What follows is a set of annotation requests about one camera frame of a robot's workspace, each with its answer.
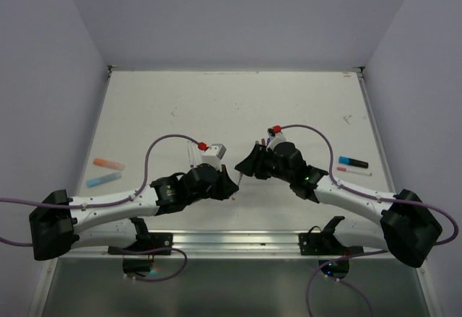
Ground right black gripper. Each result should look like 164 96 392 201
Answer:
235 142 293 183

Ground blue black highlighter marker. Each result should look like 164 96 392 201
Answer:
338 156 369 169

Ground pink capped marker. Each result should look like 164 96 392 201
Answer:
336 166 372 176

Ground orange highlighter marker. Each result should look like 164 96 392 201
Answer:
93 158 125 171

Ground red capped white pen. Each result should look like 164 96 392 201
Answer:
191 143 201 166

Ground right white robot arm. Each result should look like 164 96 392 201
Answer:
235 142 442 268

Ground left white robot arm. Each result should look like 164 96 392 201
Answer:
29 164 239 261

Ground light blue highlighter marker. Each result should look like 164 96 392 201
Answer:
86 172 122 188

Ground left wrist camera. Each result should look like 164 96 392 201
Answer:
201 144 227 171

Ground aluminium frame rail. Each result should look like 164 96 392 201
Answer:
67 220 387 256

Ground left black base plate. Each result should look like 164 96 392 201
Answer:
108 232 173 256

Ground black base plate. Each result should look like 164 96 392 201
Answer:
298 226 364 256
108 232 173 256

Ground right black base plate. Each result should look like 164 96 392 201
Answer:
298 226 364 256

